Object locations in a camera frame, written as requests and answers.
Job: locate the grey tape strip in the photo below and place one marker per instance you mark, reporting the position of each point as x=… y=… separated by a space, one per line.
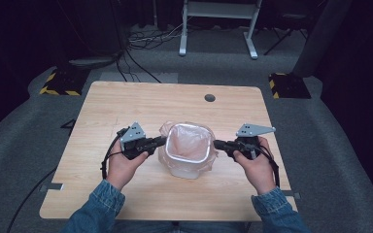
x=52 y=187
x=294 y=195

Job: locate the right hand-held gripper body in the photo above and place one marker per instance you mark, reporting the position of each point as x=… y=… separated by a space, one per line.
x=249 y=142

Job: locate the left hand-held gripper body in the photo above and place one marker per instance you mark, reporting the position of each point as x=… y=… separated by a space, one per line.
x=134 y=139

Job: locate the black table grommet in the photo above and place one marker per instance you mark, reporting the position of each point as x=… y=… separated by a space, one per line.
x=210 y=97

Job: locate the clear pink plastic bag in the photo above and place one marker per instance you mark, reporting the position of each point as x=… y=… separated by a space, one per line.
x=187 y=142

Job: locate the black table edge bracket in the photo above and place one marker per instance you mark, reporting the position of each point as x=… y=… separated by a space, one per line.
x=69 y=124

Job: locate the white plastic bin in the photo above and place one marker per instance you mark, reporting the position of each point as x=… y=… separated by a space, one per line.
x=187 y=168

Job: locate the white metal stand frame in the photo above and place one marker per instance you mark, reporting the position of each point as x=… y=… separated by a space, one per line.
x=220 y=9

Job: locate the person's right hand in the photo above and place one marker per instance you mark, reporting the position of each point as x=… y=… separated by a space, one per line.
x=260 y=173

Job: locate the black tripod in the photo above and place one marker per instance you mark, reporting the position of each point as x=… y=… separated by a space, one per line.
x=283 y=37

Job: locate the grey column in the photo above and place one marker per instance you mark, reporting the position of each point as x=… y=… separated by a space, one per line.
x=320 y=39

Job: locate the black hazard-striped base plate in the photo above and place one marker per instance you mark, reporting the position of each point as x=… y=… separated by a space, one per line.
x=289 y=86
x=65 y=82

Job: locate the person's left hand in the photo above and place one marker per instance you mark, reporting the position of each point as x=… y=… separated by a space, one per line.
x=121 y=170

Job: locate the grey flat stand base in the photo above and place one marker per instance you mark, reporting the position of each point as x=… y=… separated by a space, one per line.
x=92 y=62

